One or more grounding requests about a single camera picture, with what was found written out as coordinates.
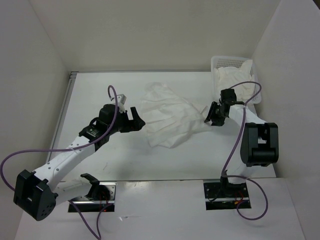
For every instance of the white skirts in basket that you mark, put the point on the white skirts in basket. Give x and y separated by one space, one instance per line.
228 76

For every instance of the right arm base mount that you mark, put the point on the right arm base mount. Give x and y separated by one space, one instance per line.
220 194

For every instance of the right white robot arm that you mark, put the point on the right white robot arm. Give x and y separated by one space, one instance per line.
257 138

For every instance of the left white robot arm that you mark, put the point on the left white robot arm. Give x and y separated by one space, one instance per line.
39 191

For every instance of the white pleated skirt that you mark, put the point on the white pleated skirt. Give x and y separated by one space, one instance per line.
170 119

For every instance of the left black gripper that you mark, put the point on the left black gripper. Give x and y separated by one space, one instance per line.
132 125

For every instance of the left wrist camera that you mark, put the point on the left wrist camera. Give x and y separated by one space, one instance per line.
121 99

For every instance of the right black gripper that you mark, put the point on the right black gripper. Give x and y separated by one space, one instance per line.
210 115

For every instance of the white perforated plastic basket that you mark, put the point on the white perforated plastic basket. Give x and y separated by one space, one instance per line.
225 61

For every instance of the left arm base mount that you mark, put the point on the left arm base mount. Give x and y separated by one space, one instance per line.
100 197

